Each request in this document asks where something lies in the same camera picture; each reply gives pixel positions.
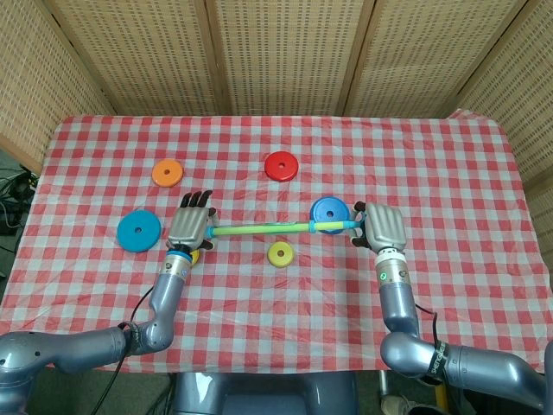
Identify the large teal plastic ring disc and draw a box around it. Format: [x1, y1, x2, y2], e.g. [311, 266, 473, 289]
[116, 209, 162, 254]

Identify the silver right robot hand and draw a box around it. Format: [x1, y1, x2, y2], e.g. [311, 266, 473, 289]
[349, 201, 407, 254]

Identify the red plastic ring disc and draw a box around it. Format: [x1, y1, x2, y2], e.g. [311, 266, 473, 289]
[264, 150, 300, 183]

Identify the green stick with blue ends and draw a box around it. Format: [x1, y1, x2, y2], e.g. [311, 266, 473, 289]
[206, 214, 368, 239]

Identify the small olive yellow ring disc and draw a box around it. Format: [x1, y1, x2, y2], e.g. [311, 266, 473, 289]
[266, 240, 296, 268]

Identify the orange plastic ring disc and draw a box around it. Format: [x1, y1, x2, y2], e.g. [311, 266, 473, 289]
[151, 158, 185, 188]

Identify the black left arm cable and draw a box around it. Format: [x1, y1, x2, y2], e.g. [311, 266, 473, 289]
[112, 283, 153, 374]

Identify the grey blue robot torso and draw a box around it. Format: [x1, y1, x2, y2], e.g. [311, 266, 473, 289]
[172, 370, 360, 415]

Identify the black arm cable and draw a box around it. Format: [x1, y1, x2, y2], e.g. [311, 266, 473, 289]
[112, 283, 153, 374]
[414, 302, 438, 345]

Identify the dark blue plastic ring disc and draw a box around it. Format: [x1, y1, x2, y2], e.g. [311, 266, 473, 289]
[309, 196, 352, 236]

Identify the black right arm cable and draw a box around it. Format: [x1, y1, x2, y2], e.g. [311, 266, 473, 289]
[414, 302, 438, 345]

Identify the black floor cable bundle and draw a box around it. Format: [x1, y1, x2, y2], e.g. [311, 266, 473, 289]
[0, 163, 39, 239]

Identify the woven bamboo folding screen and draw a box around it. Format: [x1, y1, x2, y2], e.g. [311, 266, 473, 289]
[0, 0, 553, 221]

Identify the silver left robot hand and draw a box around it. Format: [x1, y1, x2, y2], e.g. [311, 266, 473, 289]
[166, 188, 219, 254]

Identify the red white checked tablecloth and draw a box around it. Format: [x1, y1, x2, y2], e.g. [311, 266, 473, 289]
[2, 110, 546, 375]

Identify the beige shoe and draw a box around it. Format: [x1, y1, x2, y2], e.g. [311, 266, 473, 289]
[381, 393, 421, 415]

